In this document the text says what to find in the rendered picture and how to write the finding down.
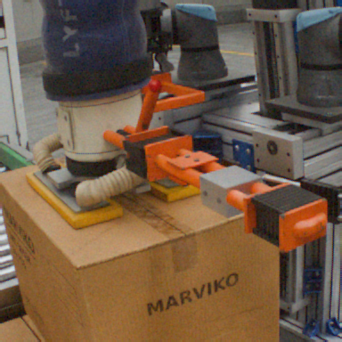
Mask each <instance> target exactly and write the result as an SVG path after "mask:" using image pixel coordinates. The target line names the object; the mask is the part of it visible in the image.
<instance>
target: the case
mask: <svg viewBox="0 0 342 342"><path fill-rule="evenodd" d="M37 170H40V168H39V166H37V164H35V165H32V166H29V167H24V168H18V169H14V170H12V171H9V172H6V173H3V174H0V206H1V209H2V216H3V220H4V228H5V231H6V234H7V238H8V242H9V246H10V250H11V253H12V260H13V263H14V267H15V272H16V274H17V278H18V282H19V285H20V293H21V295H22V299H23V303H24V306H25V310H26V312H27V314H28V316H29V318H30V320H31V321H32V322H34V324H35V326H36V328H37V329H38V330H39V332H40V334H41V336H43V338H44V339H45V340H46V342H279V327H280V324H279V314H280V309H279V302H280V294H279V289H280V280H279V275H280V264H279V260H280V249H279V248H278V247H277V246H274V245H273V244H272V243H270V242H269V241H265V240H264V239H262V238H259V237H258V236H256V235H255V234H253V232H251V233H245V225H244V213H243V214H240V215H237V216H234V217H231V218H226V217H225V216H222V215H220V214H219V213H218V214H217V212H215V211H213V210H212V209H210V208H207V207H206V206H205V205H203V204H202V203H201V193H200V194H196V195H194V196H191V197H188V198H185V199H180V200H178V201H175V202H171V203H167V202H165V201H164V200H162V199H160V198H159V197H157V196H155V195H154V194H153V193H151V192H150V191H143V192H141V193H135V192H133V191H131V190H127V191H123V192H121V193H119V194H118V195H116V194H115V196H114V197H112V196H111V197H110V199H111V200H113V201H114V202H115V203H116V204H118V205H119V206H121V207H122V209H123V216H122V217H119V218H117V219H115V218H114V219H110V220H109V221H106V222H102V223H100V224H93V225H91V226H87V227H83V228H80V229H77V230H76V229H75V228H73V227H72V226H71V225H70V223H68V222H67V221H66V220H65V219H64V218H63V217H62V216H61V215H60V214H59V213H58V212H57V211H55V210H54V208H53V207H52V206H51V205H50V204H49V203H48V202H46V201H45V199H44V198H43V197H42V196H41V195H40V194H39V193H37V191H36V190H35V189H34V188H33V187H32V186H31V185H30V184H29V183H28V182H27V180H26V174H28V173H31V172H34V171H37Z"/></svg>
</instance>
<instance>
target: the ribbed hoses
mask: <svg viewBox="0 0 342 342"><path fill-rule="evenodd" d="M58 136H59V132H57V133H56V134H55V133H53V134H50V135H49V136H46V138H43V139H42V140H41V141H38V142H37V143H36V144H35V147H34V149H33V155H34V160H35V162H36V163H37V166H39V168H40V172H42V174H43V173H45V172H48V170H49V167H50V166H51V165H56V161H54V159H53V155H52V152H55V151H57V150H59V149H62V148H64V146H63V143H60V142H59V137H58ZM143 181H145V182H148V181H149V177H148V173H147V178H144V179H143V178H141V177H140V176H138V175H135V174H134V173H132V172H130V171H129V170H128V169H126V165H125V166H124V167H122V168H120V169H118V170H116V171H113V172H112V173H109V174H108V175H105V176H104V177H101V176H100V178H99V179H97V178H96V179H95V180H85V181H83V182H82V183H80V184H79V185H78V186H77V189H76V201H77V204H78V205H79V206H80V207H82V208H85V207H91V206H93V205H95V204H96V203H97V202H98V203H100V202H101V201H102V200H106V198H108V199H110V197H111V196H112V197H114V196H115V194H116V195H118V194H119V193H121V192H123V191H127V190H131V189H133V188H134V187H135V186H137V185H140V183H141V182H143Z"/></svg>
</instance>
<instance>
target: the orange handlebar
mask: <svg viewBox="0 0 342 342"><path fill-rule="evenodd" d="M160 82H161V84H162V88H161V90H160V91H161V92H164V93H170V94H175V95H178V97H174V98H170V99H166V100H158V101H157V105H156V108H155V110H154V113H157V112H160V111H163V110H170V109H174V108H178V107H185V106H189V105H193V104H196V103H200V102H203V101H205V94H204V92H201V91H198V90H195V89H191V88H189V87H186V86H182V85H174V84H170V83H168V82H165V81H161V80H160ZM124 131H127V132H128V133H130V134H134V131H135V128H134V127H133V126H130V125H127V126H125V128H124ZM103 138H104V139H105V140H106V142H108V143H113V144H114V145H116V146H118V147H119V148H121V149H122V150H123V141H124V140H125V136H123V135H122V134H119V133H115V132H113V131H111V130H107V131H105V132H104V134H103ZM215 161H218V158H216V157H214V156H211V155H209V154H207V153H206V152H204V151H197V152H192V151H187V150H184V149H181V150H179V151H178V152H177V154H176V158H175V159H170V158H168V157H167V156H165V155H162V154H159V155H158V156H157V157H156V158H155V159H154V164H155V166H156V167H158V168H160V169H162V170H164V171H165V172H167V173H168V174H170V175H171V176H169V177H168V178H169V179H171V180H172V181H174V182H176V183H179V184H181V185H182V186H183V187H186V186H190V185H192V186H194V187H195V188H197V189H199V190H200V175H204V174H207V173H210V172H214V171H216V170H219V169H222V168H226V167H225V166H223V165H219V164H217V163H215ZM191 167H193V168H194V169H192V168H191ZM269 188H272V187H270V186H267V185H264V184H262V183H254V185H253V187H252V188H251V194H254V193H257V192H260V191H263V190H267V189H269ZM246 196H247V195H246V194H244V193H242V192H240V191H238V190H231V191H229V194H228V195H227V198H226V201H227V202H228V204H229V205H230V206H232V207H234V208H236V209H238V210H241V211H243V212H244V200H243V198H244V197H246ZM327 221H328V220H327V218H326V216H325V213H318V214H317V215H315V216H312V217H310V218H308V219H303V220H299V221H297V223H296V224H295V225H294V226H293V228H292V231H291V232H292V235H293V236H295V238H301V237H310V236H313V235H315V234H317V233H319V232H321V231H322V230H323V229H324V228H325V226H326V225H327Z"/></svg>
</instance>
